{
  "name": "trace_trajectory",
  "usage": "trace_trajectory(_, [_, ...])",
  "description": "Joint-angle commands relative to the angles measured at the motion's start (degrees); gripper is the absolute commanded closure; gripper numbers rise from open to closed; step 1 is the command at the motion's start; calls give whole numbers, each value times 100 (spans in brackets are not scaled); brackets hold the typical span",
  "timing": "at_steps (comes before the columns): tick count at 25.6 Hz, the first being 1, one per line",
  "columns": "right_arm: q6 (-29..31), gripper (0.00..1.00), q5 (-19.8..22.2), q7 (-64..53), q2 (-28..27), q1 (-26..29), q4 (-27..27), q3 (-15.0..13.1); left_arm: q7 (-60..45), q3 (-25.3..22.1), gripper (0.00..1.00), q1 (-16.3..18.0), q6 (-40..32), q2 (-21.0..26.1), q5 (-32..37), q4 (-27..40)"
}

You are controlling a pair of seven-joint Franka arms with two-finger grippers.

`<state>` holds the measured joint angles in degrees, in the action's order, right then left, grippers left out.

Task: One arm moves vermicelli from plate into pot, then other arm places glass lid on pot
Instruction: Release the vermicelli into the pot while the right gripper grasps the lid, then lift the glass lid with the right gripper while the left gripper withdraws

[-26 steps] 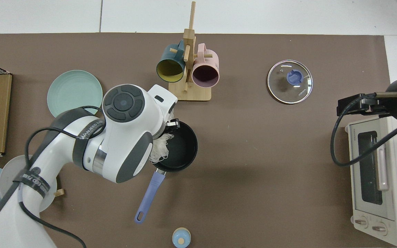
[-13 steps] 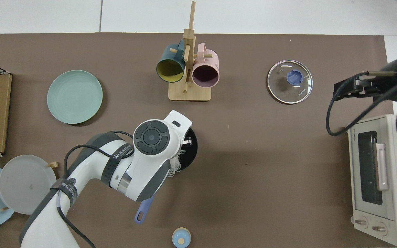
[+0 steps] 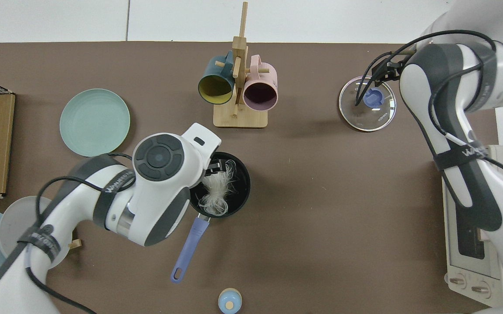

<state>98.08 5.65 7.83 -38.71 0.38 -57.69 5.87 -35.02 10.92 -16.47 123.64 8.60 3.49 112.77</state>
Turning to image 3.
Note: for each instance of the white vermicelli bundle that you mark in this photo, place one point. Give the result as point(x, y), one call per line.
point(216, 192)

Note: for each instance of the glass lid blue knob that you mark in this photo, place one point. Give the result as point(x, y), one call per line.
point(373, 117)

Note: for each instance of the teal round plate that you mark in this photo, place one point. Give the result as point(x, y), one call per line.
point(94, 122)

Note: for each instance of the grey plate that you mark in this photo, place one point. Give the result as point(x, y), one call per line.
point(16, 218)

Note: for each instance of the wooden cup stand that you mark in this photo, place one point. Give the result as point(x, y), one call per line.
point(240, 115)

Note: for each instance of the dark teal cup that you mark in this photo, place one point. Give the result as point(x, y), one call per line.
point(214, 89)

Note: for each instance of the pink cup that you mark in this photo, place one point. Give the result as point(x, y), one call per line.
point(260, 93)

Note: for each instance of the brown table cloth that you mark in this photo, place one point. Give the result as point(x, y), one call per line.
point(312, 196)

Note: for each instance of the small blue round thing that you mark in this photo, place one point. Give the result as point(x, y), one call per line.
point(229, 301)

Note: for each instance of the pale toaster oven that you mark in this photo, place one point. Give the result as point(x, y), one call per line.
point(465, 235)

